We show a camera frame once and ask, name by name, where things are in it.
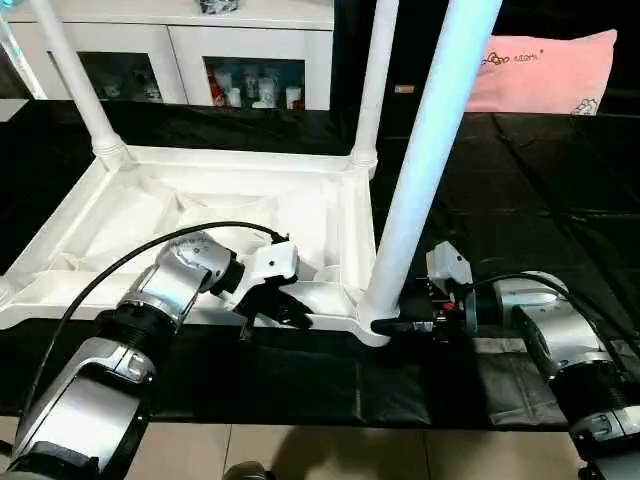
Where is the black cabinet with gold label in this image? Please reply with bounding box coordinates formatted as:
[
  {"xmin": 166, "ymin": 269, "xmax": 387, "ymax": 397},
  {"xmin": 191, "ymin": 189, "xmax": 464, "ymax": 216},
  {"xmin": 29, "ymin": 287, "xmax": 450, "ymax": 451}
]
[{"xmin": 332, "ymin": 0, "xmax": 640, "ymax": 113}]

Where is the white plastic table top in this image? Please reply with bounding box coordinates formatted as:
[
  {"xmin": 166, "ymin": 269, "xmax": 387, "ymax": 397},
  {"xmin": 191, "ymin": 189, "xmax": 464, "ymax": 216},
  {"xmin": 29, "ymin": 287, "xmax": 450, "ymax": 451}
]
[{"xmin": 0, "ymin": 146, "xmax": 390, "ymax": 348}]

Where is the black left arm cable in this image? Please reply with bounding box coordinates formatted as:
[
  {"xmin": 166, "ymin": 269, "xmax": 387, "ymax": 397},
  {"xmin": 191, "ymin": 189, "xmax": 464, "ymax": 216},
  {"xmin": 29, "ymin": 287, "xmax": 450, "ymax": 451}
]
[{"xmin": 15, "ymin": 221, "xmax": 291, "ymax": 426}]

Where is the white plastic table leg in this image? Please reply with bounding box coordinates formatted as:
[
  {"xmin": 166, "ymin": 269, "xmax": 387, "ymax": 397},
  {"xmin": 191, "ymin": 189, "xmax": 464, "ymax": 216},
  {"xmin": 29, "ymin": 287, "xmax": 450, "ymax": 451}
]
[
  {"xmin": 28, "ymin": 0, "xmax": 132, "ymax": 171},
  {"xmin": 349, "ymin": 0, "xmax": 402, "ymax": 181},
  {"xmin": 357, "ymin": 0, "xmax": 505, "ymax": 325}
]

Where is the dark patterned ornament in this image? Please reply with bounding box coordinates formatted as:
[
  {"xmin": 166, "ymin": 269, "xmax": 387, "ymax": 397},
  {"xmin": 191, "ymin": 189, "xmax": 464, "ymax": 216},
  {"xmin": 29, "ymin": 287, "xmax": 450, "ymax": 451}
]
[{"xmin": 197, "ymin": 0, "xmax": 241, "ymax": 15}]

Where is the black work mat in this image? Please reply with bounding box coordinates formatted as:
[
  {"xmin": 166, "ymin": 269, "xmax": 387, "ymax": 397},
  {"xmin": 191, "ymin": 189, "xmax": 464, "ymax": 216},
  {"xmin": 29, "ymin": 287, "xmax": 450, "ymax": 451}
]
[{"xmin": 0, "ymin": 98, "xmax": 640, "ymax": 433}]

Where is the pink pillow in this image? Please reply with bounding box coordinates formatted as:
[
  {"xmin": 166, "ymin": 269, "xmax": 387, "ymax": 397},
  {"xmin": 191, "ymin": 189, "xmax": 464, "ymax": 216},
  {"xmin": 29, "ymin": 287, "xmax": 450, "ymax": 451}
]
[{"xmin": 464, "ymin": 29, "xmax": 620, "ymax": 115}]

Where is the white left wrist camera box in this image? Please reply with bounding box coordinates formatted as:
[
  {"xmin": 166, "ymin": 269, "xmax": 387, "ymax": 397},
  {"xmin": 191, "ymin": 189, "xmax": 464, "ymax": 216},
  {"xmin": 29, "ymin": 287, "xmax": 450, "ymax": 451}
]
[{"xmin": 230, "ymin": 242, "xmax": 302, "ymax": 313}]

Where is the white glass-door cabinet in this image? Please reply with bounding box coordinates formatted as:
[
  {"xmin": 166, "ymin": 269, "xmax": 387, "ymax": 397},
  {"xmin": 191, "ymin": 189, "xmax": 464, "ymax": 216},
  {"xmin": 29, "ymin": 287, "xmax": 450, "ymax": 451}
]
[{"xmin": 0, "ymin": 0, "xmax": 336, "ymax": 111}]

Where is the white pole with cyan tip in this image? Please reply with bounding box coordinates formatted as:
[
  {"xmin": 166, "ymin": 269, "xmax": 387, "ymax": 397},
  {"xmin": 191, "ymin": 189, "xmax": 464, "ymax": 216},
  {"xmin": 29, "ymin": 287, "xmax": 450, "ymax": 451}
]
[{"xmin": 0, "ymin": 0, "xmax": 48, "ymax": 101}]

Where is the red bottle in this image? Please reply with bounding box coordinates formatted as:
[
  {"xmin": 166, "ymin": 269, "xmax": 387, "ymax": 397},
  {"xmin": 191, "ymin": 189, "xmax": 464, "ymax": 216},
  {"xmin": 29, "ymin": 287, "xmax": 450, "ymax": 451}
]
[{"xmin": 207, "ymin": 68, "xmax": 224, "ymax": 107}]

